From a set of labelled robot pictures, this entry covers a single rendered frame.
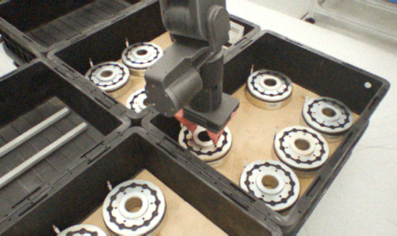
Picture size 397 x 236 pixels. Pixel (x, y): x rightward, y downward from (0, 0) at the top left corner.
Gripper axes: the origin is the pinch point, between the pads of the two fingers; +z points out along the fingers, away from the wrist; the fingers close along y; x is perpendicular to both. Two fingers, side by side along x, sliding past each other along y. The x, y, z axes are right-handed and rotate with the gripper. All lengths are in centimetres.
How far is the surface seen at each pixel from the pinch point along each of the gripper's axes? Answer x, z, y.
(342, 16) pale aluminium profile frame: 197, 83, -10
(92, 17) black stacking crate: 24, 6, -56
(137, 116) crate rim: -6.8, -5.9, -9.6
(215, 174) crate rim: -9.6, -6.1, 8.0
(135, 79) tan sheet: 8.3, 4.8, -25.4
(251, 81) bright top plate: 20.0, 2.3, -0.3
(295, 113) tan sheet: 18.9, 5.1, 11.4
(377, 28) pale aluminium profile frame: 195, 83, 15
